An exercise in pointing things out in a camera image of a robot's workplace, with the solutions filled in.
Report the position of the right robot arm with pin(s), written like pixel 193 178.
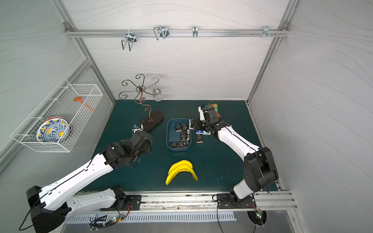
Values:
pixel 259 165

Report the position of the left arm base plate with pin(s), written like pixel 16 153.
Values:
pixel 134 202

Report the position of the small metal hook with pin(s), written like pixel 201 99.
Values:
pixel 195 31

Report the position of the orange plastic spoon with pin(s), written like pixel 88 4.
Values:
pixel 79 99

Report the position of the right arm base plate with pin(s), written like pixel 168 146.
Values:
pixel 231 201

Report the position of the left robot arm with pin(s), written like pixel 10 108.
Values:
pixel 51 205

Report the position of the blue yellow patterned plate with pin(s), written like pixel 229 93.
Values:
pixel 53 130

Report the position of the metal bracket hook right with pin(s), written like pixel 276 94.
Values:
pixel 265 33

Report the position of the teal plastic storage box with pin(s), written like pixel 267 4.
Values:
pixel 178 135

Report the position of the metal double hook middle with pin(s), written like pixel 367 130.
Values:
pixel 161 32

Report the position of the yellow banana bunch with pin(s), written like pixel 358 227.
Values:
pixel 179 167

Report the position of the black Face tissue pack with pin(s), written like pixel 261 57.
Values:
pixel 192 124
pixel 199 138

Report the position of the aluminium rail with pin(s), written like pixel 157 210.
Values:
pixel 205 201
pixel 181 33

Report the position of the green snack bag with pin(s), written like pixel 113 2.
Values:
pixel 216 108

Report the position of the aluminium front rail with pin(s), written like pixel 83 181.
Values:
pixel 205 201

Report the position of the white wire basket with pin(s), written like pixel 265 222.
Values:
pixel 59 103

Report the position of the clear glass cup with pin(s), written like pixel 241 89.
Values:
pixel 157 92

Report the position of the aluminium top rail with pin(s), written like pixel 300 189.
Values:
pixel 181 33

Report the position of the metal double hook left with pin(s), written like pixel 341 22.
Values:
pixel 129 40

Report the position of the metal double hook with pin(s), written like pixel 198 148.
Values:
pixel 161 32
pixel 129 40

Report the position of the metal scroll stand dark base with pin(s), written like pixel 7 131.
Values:
pixel 154 117

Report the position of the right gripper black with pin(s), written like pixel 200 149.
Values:
pixel 199 125

